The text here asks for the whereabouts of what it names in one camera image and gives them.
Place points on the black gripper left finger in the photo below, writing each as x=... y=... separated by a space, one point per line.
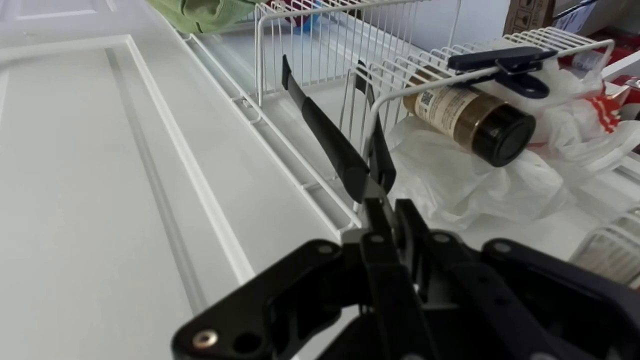
x=272 y=306

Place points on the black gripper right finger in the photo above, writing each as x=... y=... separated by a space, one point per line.
x=533 y=300

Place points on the white plastic bag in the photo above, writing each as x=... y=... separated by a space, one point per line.
x=466 y=187

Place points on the brown jar black lid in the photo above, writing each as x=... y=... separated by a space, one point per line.
x=492 y=130

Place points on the black clip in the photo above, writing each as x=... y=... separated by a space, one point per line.
x=492 y=58

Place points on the green striped folded towel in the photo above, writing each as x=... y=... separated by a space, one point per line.
x=201 y=12

